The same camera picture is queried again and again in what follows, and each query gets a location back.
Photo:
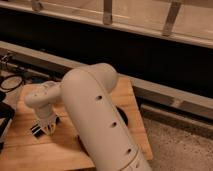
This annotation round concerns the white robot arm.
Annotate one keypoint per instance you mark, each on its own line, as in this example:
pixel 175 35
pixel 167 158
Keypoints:
pixel 85 93

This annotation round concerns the metal railing frame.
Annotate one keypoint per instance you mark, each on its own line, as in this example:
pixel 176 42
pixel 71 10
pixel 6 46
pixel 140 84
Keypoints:
pixel 187 21

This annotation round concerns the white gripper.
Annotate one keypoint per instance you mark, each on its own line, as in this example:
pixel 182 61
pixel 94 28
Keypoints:
pixel 46 119

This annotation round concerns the black device at left edge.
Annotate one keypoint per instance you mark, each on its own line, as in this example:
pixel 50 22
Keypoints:
pixel 6 117

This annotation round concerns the black round object behind arm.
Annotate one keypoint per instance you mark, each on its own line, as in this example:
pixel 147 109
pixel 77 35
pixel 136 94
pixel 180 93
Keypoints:
pixel 123 115

